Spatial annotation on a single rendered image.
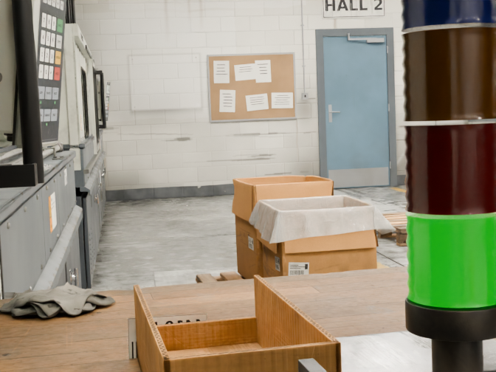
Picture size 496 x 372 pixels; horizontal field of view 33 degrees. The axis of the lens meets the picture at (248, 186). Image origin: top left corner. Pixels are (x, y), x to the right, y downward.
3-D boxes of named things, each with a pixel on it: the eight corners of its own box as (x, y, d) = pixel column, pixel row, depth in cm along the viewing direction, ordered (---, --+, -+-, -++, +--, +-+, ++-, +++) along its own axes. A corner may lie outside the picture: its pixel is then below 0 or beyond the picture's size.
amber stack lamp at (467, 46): (474, 117, 35) (473, 35, 34) (523, 117, 31) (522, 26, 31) (388, 121, 34) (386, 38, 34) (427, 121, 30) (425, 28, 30)
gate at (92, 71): (105, 153, 699) (100, 58, 692) (93, 154, 697) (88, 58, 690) (107, 149, 783) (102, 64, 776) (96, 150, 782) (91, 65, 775)
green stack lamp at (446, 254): (477, 283, 35) (476, 204, 35) (525, 302, 32) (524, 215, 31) (393, 291, 35) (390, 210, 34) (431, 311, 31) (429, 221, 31)
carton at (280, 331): (261, 353, 81) (258, 274, 81) (345, 455, 57) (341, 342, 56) (128, 367, 79) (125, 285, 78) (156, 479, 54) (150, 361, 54)
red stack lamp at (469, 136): (476, 201, 35) (474, 121, 35) (524, 210, 31) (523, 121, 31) (390, 207, 34) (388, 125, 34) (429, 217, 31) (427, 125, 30)
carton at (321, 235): (399, 308, 407) (396, 205, 402) (273, 318, 397) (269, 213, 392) (359, 281, 472) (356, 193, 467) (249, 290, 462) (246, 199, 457)
